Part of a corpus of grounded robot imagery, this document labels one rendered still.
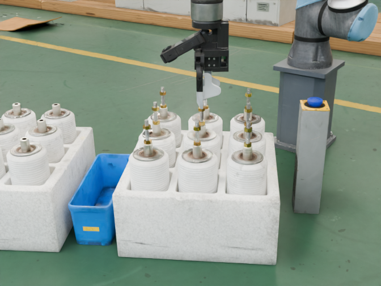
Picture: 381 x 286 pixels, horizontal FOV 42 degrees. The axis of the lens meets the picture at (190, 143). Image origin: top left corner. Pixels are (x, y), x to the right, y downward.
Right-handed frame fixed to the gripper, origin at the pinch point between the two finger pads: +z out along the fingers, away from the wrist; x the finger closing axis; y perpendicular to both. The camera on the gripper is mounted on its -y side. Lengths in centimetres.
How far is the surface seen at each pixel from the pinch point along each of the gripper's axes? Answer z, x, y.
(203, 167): 10.1, -16.2, 1.1
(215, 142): 10.1, -3.0, 4.2
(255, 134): 9.3, -0.2, 14.5
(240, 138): 9.2, -2.5, 10.4
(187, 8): 21, 249, -10
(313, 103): 2.1, 3.1, 29.4
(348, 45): 31, 175, 87
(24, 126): 12, 13, -50
